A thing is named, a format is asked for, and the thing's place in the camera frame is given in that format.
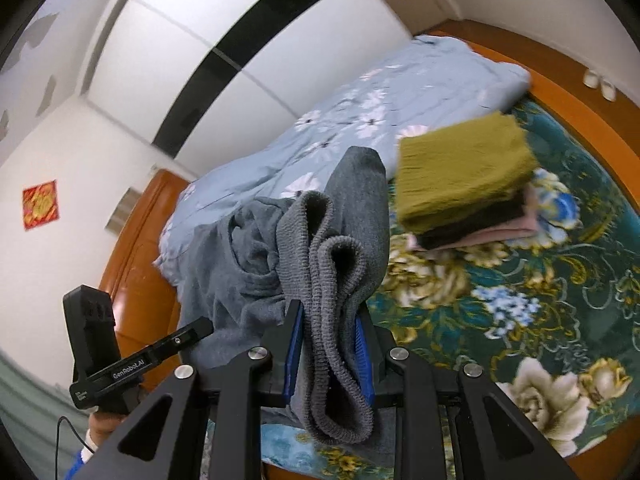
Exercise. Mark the folded olive green cloth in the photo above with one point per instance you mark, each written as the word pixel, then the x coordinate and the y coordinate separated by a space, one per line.
pixel 460 175

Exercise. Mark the red square wall decoration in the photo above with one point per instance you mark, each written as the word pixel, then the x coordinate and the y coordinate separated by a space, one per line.
pixel 40 205

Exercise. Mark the folded black cloth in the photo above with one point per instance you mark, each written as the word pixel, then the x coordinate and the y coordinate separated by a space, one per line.
pixel 475 225

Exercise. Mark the white wardrobe with black strip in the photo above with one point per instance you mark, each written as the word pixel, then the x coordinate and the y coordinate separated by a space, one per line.
pixel 200 20

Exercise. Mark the wooden bed frame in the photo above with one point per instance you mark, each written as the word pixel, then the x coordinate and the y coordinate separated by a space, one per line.
pixel 145 240

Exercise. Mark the person's left forearm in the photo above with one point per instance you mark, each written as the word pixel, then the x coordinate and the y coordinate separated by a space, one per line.
pixel 80 467

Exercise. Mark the grey pants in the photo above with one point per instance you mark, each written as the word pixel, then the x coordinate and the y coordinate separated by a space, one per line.
pixel 350 200

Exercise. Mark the grey wall fixture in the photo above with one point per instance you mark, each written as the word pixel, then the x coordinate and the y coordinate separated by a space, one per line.
pixel 121 210

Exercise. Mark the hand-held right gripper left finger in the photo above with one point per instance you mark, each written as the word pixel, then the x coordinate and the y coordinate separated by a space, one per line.
pixel 294 355

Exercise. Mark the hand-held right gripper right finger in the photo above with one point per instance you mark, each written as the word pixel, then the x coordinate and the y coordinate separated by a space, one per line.
pixel 364 360

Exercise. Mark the person's left hand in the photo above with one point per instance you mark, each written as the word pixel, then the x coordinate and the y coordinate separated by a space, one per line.
pixel 102 430

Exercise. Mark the light blue floral duvet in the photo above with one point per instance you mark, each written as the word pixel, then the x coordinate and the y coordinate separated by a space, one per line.
pixel 350 90

